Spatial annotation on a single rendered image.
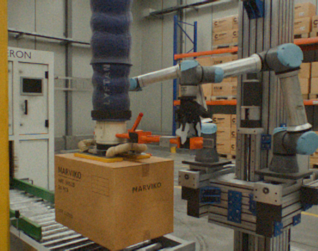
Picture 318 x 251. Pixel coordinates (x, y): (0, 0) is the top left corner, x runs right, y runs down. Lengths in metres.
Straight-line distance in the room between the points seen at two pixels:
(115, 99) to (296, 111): 0.91
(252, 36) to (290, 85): 0.57
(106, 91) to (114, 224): 0.69
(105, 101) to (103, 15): 0.45
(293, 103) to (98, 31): 1.05
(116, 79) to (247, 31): 0.86
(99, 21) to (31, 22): 9.69
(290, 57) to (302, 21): 7.53
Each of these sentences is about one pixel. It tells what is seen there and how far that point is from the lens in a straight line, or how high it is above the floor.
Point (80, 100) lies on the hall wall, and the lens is 12.24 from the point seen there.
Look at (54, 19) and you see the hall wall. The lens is 12.04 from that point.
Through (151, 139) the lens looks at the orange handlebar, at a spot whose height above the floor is 1.21.
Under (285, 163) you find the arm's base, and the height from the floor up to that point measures 1.09.
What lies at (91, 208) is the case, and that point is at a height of 0.85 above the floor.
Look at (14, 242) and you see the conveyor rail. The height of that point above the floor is 0.54.
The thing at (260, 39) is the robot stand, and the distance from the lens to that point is 2.23.
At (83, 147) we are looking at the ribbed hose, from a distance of 2.07.
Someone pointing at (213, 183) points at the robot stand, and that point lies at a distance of 2.17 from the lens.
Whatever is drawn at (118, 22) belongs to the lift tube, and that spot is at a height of 1.81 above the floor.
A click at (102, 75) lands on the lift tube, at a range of 1.94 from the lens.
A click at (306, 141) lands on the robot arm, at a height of 1.21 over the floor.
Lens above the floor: 1.36
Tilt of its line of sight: 3 degrees down
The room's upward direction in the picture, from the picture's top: 1 degrees clockwise
